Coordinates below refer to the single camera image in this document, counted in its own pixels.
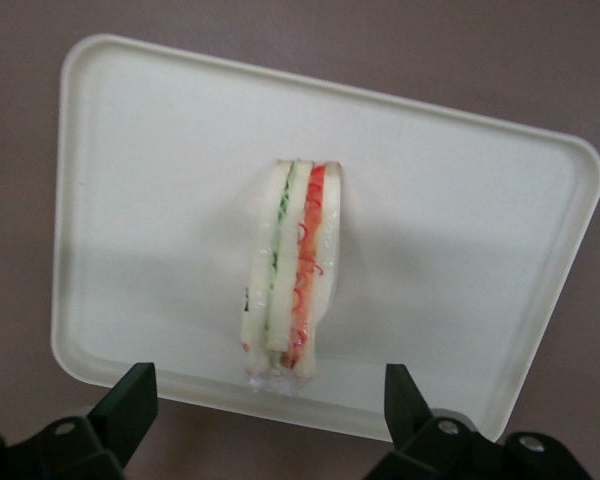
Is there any cream plastic tray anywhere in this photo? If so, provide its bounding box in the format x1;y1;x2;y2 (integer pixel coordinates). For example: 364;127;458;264
52;33;600;444

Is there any triangular sandwich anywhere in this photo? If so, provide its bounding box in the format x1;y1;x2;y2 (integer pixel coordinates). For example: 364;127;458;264
239;157;345;396

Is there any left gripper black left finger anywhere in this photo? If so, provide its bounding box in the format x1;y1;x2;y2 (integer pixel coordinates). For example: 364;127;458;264
4;362;160;480

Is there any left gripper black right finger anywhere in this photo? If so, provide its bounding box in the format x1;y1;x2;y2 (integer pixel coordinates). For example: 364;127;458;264
367;363;504;480

